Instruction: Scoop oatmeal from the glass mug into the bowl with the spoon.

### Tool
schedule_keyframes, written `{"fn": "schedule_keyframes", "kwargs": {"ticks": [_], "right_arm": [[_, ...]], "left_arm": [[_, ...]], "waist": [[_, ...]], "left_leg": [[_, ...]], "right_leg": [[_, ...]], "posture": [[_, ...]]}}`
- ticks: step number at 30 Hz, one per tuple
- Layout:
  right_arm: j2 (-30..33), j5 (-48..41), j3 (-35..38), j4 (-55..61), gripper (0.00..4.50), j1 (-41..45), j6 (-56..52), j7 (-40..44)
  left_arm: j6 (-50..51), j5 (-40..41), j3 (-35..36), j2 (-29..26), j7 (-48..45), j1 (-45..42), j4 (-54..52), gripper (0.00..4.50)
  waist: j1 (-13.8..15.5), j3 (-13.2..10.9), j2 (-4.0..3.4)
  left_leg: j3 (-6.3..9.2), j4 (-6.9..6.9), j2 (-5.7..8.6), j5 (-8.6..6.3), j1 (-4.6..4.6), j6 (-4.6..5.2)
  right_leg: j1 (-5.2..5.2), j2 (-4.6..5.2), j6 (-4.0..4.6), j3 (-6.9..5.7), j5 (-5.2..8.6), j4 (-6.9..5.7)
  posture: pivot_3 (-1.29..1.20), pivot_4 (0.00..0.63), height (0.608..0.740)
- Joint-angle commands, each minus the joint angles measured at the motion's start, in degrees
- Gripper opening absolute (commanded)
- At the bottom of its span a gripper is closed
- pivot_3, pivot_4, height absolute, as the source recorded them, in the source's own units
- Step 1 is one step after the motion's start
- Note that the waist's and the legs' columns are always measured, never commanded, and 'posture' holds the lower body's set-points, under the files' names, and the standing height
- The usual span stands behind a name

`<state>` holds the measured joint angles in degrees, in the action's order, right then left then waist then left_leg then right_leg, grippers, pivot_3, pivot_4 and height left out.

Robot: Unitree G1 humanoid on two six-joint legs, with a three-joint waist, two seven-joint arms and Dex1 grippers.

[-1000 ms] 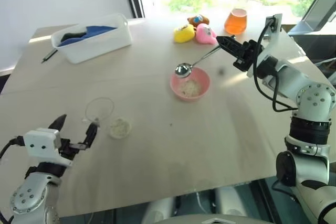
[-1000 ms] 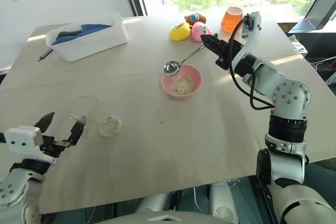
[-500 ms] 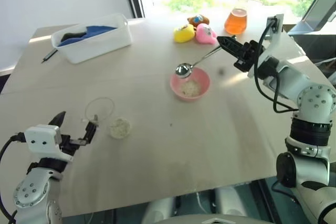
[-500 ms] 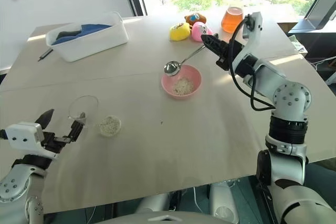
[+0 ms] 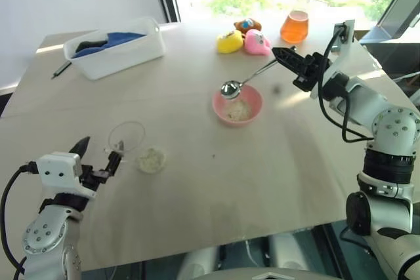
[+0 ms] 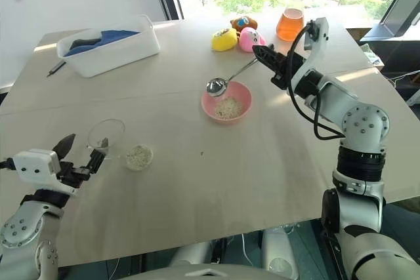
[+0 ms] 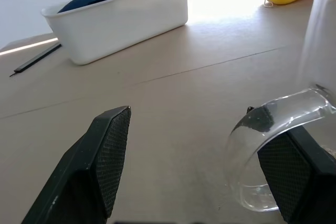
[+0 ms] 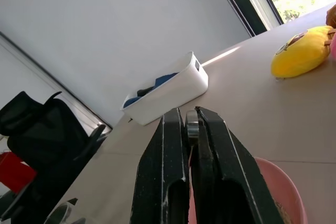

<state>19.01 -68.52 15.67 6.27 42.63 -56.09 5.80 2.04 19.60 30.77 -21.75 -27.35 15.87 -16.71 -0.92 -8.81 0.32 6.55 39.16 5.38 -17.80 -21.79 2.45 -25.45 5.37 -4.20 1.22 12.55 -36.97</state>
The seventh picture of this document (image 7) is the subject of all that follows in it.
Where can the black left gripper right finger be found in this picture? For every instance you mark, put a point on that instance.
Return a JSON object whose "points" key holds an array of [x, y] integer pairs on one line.
{"points": [[294, 174]]}

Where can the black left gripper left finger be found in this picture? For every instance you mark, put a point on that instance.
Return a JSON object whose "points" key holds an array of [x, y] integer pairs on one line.
{"points": [[86, 171]]}

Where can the clear glass mug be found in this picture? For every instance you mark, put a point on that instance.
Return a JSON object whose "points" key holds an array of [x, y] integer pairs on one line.
{"points": [[319, 35]]}

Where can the thin black flat bar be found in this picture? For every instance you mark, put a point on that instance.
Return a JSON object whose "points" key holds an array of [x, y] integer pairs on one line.
{"points": [[36, 58]]}

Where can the white plastic rectangular bin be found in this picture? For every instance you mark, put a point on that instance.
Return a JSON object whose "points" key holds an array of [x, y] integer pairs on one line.
{"points": [[126, 22]]}

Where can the dark blue cloth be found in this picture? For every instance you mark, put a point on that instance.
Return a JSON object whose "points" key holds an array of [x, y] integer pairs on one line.
{"points": [[86, 1]]}

